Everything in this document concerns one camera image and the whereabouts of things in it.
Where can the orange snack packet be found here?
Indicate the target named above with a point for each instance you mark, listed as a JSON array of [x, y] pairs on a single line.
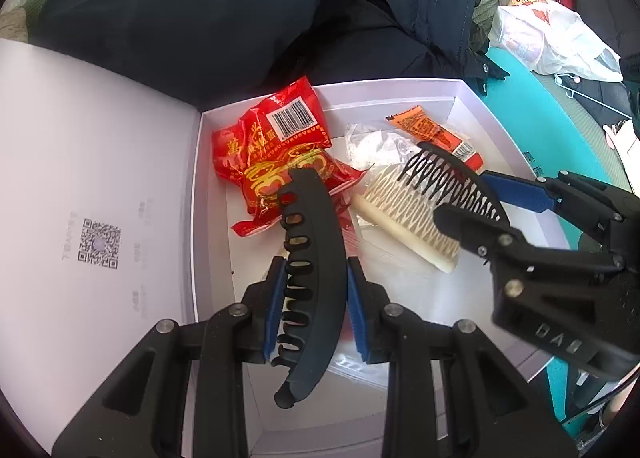
[[425, 128]]

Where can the clear bag with white headband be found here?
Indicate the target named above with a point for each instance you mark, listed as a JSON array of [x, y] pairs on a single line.
[[375, 143]]

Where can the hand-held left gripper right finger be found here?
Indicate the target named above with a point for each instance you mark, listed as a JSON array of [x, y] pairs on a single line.
[[357, 308]]

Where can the black jacket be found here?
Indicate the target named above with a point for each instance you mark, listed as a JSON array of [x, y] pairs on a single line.
[[430, 13]]

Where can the black hair comb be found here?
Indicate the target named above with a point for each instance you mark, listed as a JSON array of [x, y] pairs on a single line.
[[450, 183]]

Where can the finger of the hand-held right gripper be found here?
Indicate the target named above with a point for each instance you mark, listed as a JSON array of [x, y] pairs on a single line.
[[475, 230], [520, 193]]

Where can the brown knit blanket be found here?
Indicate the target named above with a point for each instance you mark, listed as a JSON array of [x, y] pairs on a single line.
[[12, 26]]

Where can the teal printed mat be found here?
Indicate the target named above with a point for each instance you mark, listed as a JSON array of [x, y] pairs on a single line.
[[540, 128]]

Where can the white hair comb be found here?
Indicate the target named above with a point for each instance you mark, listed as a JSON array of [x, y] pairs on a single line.
[[400, 218]]

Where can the white cardboard box with lid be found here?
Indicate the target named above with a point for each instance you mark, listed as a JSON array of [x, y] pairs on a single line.
[[100, 148]]

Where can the black hair claw clip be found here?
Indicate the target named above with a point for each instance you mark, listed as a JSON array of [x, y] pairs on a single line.
[[325, 263]]

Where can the large red snack packet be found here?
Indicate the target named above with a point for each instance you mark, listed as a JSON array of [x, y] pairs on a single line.
[[270, 153]]

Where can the white translucent plastic bag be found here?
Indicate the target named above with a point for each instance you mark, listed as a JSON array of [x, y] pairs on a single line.
[[550, 43]]

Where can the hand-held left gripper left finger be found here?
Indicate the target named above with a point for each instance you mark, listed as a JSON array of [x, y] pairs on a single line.
[[275, 308]]

